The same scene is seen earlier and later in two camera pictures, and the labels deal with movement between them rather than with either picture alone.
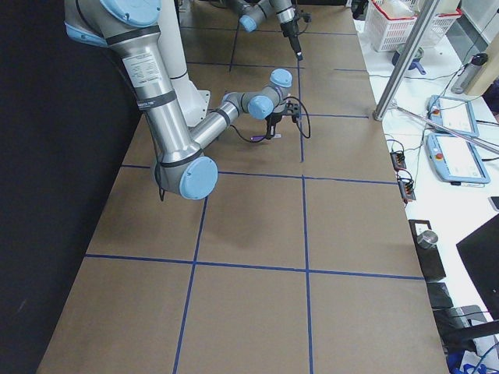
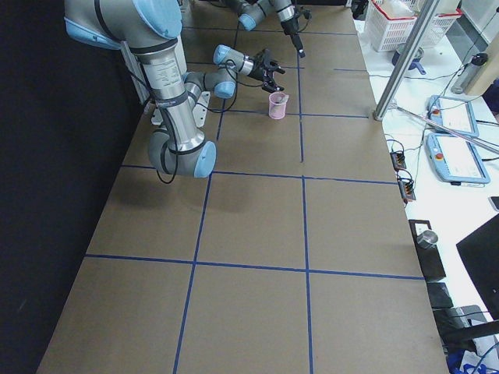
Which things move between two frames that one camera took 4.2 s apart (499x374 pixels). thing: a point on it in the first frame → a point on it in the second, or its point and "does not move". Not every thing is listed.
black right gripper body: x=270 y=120 → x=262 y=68
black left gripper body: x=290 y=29 does not move
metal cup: x=427 y=239 does not move
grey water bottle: x=477 y=61 does not move
